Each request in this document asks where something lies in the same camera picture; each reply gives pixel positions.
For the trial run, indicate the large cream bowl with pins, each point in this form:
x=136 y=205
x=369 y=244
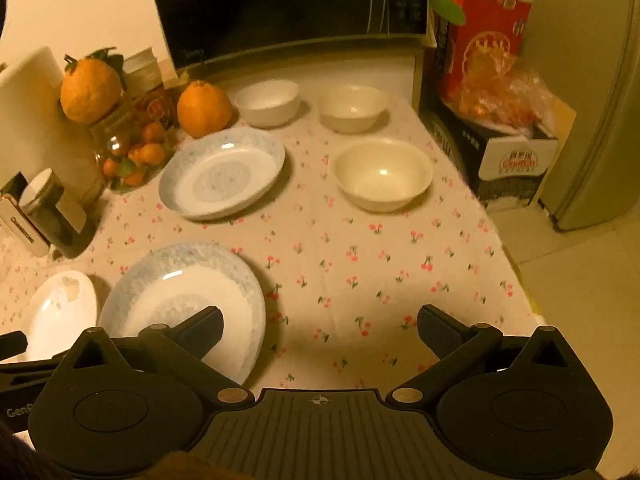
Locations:
x=382 y=180

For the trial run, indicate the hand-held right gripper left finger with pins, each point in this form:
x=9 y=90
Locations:
x=205 y=330

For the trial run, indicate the red gift box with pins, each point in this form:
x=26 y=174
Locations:
x=480 y=35

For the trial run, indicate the leafy orange citrus fruit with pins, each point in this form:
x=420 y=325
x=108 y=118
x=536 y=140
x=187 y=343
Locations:
x=90 y=92

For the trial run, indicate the white electric kettle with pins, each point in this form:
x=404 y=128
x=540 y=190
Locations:
x=30 y=125

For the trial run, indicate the small cream bowl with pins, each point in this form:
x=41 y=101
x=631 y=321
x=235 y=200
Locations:
x=352 y=110

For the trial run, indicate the blue speckled plate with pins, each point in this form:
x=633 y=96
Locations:
x=165 y=290
x=220 y=175

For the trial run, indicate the black and white carton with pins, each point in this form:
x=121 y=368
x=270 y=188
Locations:
x=510 y=165

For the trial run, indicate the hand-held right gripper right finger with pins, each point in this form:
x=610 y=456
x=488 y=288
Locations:
x=440 y=330

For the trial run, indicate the cherry print tablecloth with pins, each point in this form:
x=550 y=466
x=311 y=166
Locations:
x=350 y=270

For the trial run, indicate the grey refrigerator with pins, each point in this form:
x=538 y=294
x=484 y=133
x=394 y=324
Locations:
x=600 y=135

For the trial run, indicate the dark jar with white lid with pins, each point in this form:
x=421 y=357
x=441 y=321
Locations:
x=55 y=225

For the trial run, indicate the white bowl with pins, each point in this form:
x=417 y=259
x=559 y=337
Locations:
x=267 y=105

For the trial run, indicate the orange patterned can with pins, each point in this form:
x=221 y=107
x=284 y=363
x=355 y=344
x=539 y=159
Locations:
x=155 y=107

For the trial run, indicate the white rectangular device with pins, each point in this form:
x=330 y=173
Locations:
x=20 y=227

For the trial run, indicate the green plastic utensil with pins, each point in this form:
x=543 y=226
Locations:
x=450 y=10

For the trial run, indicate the plastic bag of oranges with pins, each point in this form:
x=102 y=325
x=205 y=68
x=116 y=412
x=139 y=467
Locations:
x=500 y=95

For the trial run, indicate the glass jar of small oranges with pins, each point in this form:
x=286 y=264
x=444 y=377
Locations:
x=127 y=160

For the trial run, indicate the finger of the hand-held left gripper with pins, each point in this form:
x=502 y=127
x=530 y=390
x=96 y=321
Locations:
x=12 y=346
x=25 y=375

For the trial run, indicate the small white plate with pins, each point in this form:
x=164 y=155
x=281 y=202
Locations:
x=55 y=315

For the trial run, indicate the black microwave oven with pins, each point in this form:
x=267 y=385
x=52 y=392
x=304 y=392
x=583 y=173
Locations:
x=275 y=5

